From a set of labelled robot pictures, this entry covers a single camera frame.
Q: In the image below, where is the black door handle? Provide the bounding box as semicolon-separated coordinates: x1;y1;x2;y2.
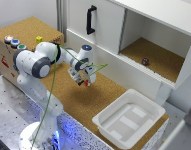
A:
85;4;98;36

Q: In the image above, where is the white cabinet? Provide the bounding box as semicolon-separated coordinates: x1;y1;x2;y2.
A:
63;0;191;108

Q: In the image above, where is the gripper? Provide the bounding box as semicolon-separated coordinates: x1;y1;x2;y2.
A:
67;63;97;87

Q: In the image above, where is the green cable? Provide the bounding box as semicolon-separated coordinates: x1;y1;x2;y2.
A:
30;43;109;148

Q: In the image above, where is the wooden drawer box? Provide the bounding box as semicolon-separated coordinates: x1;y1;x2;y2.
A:
0;16;66;90

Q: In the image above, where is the purple block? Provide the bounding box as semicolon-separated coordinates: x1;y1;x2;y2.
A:
141;57;150;67

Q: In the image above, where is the white sliding door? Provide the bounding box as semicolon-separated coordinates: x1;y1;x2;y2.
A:
67;0;126;56

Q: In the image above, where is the blue button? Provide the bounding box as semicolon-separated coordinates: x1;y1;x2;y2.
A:
10;38;21;48

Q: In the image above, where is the red button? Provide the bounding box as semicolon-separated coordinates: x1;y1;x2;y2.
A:
3;34;14;44

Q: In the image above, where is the yellow block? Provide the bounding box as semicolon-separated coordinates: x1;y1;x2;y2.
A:
35;35;44;43

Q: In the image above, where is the green button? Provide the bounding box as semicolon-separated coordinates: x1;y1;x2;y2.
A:
16;43;28;52

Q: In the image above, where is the pink block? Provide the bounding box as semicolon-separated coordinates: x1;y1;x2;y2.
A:
78;78;87;86

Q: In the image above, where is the white plastic box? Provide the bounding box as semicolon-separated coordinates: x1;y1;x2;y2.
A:
91;88;167;150

